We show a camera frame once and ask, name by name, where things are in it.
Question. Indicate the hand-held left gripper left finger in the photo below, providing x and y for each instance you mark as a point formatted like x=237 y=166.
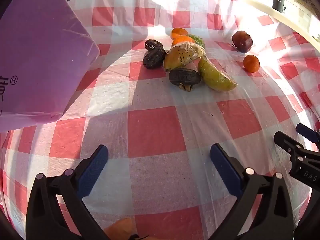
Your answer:
x=93 y=170

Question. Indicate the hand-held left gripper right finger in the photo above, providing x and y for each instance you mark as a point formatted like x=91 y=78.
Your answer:
x=226 y=171

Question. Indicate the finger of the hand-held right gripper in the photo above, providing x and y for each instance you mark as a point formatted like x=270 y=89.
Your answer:
x=285 y=141
x=307 y=131

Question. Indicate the small green fruit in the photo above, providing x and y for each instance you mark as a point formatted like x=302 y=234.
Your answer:
x=198 y=40

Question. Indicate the person's left hand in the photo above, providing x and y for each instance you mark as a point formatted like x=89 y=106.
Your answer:
x=120 y=228

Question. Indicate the red white checkered tablecloth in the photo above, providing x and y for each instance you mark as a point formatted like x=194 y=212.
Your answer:
x=155 y=130

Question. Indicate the orange tangerine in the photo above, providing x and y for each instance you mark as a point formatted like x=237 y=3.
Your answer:
x=183 y=40
x=178 y=32
x=251 y=63

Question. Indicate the plastic wrapped yellow-green mango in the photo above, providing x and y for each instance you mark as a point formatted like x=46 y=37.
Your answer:
x=178 y=57
x=216 y=76

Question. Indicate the dark avocado with stem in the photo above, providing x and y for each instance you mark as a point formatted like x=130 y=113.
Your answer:
x=183 y=76

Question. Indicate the dark red plum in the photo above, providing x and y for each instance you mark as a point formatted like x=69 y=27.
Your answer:
x=242 y=41

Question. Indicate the round cream table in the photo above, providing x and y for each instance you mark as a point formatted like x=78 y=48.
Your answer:
x=282 y=17

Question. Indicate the purple cardboard box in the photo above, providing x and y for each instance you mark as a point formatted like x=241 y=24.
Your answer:
x=37 y=62

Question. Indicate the round dark wrinkled passion fruit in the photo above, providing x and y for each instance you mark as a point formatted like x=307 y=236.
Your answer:
x=154 y=58

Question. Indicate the small dark wrinkled passion fruit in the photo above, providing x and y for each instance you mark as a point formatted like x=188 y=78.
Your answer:
x=153 y=45

